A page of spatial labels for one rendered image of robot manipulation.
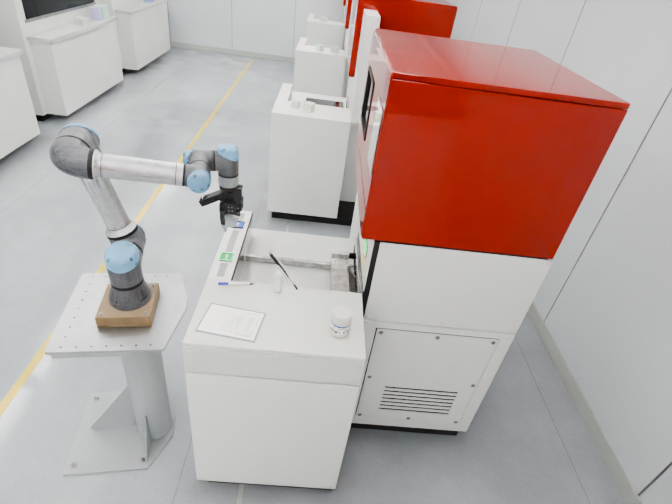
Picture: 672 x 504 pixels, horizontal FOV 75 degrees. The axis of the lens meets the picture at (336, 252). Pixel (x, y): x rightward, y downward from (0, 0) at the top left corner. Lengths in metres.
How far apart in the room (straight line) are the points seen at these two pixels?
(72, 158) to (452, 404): 1.94
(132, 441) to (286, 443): 0.87
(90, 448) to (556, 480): 2.32
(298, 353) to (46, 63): 5.04
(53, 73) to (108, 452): 4.47
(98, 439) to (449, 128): 2.12
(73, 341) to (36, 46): 4.55
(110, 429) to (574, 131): 2.38
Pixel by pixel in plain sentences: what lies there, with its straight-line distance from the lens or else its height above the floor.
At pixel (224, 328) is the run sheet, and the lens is 1.60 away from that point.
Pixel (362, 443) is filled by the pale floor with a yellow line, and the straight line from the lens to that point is 2.51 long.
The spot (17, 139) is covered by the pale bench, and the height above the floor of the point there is 0.15.
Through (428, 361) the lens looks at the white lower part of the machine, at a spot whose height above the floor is 0.60.
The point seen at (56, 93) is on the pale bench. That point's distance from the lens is 6.12.
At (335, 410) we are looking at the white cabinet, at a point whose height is 0.67.
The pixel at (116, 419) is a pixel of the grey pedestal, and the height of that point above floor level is 0.08.
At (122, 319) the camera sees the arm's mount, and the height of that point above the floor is 0.86.
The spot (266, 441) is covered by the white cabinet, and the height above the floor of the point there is 0.43.
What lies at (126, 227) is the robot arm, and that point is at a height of 1.14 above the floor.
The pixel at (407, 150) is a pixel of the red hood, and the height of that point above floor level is 1.58.
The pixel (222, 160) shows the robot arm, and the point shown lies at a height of 1.42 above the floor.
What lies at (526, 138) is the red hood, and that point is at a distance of 1.58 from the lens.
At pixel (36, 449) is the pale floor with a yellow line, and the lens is 2.67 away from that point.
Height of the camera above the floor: 2.11
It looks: 35 degrees down
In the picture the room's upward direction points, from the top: 9 degrees clockwise
